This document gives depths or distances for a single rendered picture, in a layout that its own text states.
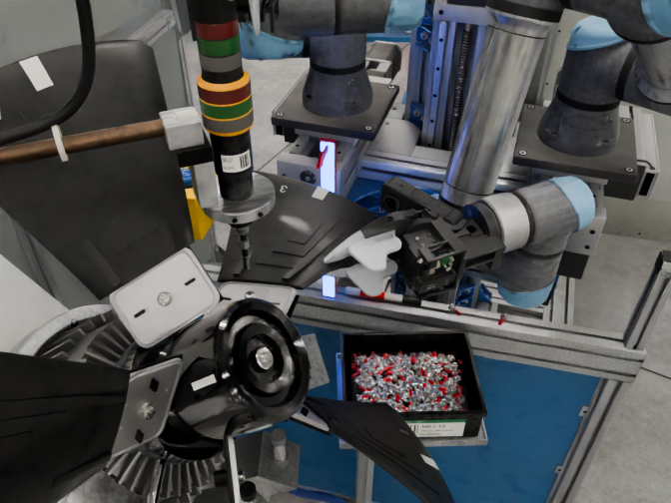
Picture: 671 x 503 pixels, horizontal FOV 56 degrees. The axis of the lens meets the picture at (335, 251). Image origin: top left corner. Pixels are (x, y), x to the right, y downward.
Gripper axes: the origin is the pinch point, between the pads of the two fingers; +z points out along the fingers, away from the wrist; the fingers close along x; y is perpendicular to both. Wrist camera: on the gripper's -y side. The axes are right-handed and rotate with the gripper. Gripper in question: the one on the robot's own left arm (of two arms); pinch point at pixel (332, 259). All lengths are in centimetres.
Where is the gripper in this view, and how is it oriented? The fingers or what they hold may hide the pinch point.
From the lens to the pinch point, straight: 75.5
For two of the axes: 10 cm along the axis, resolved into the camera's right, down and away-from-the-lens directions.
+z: -9.2, 2.6, -3.0
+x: -0.4, 6.9, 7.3
